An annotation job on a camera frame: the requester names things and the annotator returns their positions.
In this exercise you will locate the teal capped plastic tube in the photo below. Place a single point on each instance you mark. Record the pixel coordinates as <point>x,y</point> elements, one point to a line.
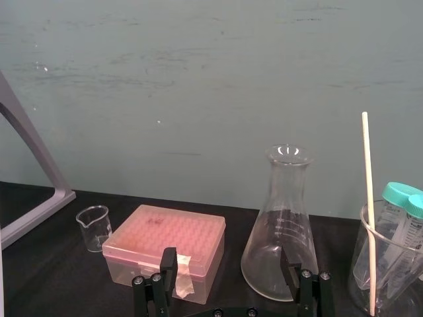
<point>408,251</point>
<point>385,231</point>

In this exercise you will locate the black table cloth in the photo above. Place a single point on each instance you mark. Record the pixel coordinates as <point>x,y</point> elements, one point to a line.
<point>59,277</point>

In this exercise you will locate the pink pipette tip box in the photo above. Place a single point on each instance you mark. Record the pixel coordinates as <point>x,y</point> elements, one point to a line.
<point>165,244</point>

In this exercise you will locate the small clear glass beaker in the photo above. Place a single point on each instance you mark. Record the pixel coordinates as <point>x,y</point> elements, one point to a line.
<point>94,231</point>

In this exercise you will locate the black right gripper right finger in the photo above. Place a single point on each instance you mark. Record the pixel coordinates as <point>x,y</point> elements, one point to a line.
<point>305,290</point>

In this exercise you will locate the large clear glass beaker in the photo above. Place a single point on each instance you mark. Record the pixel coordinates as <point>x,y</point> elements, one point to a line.
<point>390,284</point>

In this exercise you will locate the grey metal stand frame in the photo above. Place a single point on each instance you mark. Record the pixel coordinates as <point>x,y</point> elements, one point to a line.
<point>36,185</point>

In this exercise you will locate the clear glass conical flask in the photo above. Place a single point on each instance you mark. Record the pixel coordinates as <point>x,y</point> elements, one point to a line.
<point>281,231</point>

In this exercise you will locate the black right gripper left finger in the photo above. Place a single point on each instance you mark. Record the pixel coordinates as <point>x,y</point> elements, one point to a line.
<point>168,275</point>

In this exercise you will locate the pale wooden stirring rod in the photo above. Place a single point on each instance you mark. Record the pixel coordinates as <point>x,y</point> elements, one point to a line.
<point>369,198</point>

